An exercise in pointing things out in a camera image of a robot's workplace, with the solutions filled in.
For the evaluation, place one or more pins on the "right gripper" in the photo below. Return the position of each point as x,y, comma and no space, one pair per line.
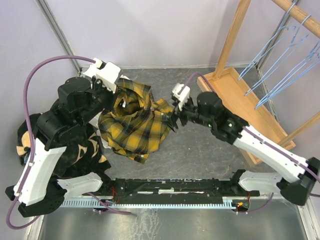
171,119

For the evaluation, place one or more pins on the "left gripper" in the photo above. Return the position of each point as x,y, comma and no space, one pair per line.
98,84

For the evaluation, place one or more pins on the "yellow plaid shirt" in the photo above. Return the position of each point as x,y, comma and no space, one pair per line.
136,125

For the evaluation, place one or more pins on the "wooden clothes rack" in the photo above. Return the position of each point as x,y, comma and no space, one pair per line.
224,80

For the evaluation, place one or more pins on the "white shirt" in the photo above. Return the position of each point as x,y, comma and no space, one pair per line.
94,123

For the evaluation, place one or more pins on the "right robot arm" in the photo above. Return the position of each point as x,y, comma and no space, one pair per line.
294,177

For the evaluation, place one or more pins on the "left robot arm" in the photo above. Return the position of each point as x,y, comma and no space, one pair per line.
38,191

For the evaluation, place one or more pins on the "black floral blanket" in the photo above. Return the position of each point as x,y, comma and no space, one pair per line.
82,156

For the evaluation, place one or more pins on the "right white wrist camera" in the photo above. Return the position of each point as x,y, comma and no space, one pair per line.
180,95

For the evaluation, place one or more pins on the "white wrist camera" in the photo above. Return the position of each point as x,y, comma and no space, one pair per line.
107,72
180,95

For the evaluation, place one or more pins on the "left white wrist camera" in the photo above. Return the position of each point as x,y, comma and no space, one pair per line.
107,72

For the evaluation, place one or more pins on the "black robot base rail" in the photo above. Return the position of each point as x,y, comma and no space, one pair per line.
175,191

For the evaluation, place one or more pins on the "white slotted cable duct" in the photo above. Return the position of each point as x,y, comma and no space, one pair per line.
90,202

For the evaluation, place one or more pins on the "aluminium corner post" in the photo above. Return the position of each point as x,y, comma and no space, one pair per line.
48,14

